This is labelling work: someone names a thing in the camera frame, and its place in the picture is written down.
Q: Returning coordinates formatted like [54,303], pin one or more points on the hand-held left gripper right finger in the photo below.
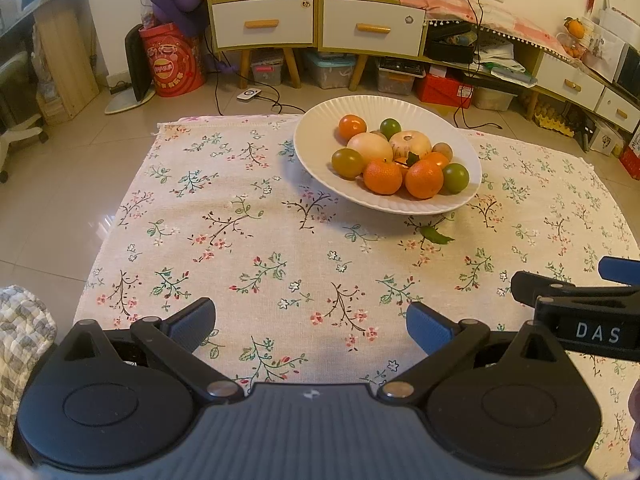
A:
[432,327]

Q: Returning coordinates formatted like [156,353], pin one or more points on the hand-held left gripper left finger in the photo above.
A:
[192,325]

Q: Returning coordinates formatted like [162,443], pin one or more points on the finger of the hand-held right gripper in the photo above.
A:
[550,290]
[622,267]

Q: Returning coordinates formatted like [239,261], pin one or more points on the green tangerine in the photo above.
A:
[390,126]
[456,178]

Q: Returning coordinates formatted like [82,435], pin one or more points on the leafy orange tangerine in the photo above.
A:
[424,180]

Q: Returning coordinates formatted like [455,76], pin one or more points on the greenish orange tangerine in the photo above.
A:
[347,163]

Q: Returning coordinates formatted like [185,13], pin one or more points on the yellow pomegranate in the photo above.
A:
[410,142]

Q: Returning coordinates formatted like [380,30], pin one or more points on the pale yellow round fruit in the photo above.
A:
[370,147]

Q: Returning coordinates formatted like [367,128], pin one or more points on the white ribbed bowl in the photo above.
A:
[315,130]

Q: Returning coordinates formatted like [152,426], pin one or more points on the floral tablecloth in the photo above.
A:
[225,260]

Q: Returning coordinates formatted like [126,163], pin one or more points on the loose green leaf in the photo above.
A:
[434,235]

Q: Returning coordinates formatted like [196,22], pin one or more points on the red printed carton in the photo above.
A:
[632,160]

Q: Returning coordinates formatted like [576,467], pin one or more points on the white printed carton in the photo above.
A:
[607,139]

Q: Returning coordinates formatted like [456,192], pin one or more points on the yellow egg tray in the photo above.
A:
[552,122]

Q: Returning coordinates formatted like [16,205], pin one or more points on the white sideboard drawer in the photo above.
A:
[607,102]
[555,72]

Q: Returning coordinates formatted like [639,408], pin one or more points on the grey checked cloth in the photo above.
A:
[25,335]

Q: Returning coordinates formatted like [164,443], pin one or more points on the low yellow white sideboard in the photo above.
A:
[531,102]

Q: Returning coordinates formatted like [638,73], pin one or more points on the black white appliance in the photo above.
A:
[630,72]

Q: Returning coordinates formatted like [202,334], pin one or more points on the clear storage bin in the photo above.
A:
[495,99]
[397,82]

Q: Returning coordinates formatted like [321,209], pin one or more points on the red cardboard box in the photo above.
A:
[442,91]

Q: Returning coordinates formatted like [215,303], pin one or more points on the white floor remote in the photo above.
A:
[248,95]

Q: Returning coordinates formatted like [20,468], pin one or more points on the orange fruit ornament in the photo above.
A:
[575,27]

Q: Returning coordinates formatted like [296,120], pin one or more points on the white office chair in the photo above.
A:
[20,135]

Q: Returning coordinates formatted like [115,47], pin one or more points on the black bag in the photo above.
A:
[450,52]

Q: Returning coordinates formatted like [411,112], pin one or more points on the red printed bucket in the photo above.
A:
[172,65]

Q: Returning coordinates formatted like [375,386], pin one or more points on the small clear storage box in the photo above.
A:
[267,72]

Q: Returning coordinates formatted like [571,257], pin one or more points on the black panel white base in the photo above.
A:
[136,60]

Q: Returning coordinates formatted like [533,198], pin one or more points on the pink tasselled cloth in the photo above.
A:
[505,20]

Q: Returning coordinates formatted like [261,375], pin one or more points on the clear bin blue lid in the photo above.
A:
[327,72]

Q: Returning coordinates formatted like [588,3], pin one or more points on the wooden board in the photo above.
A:
[65,60]

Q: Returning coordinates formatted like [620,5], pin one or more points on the yellow white drawer cabinet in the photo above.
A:
[318,20]

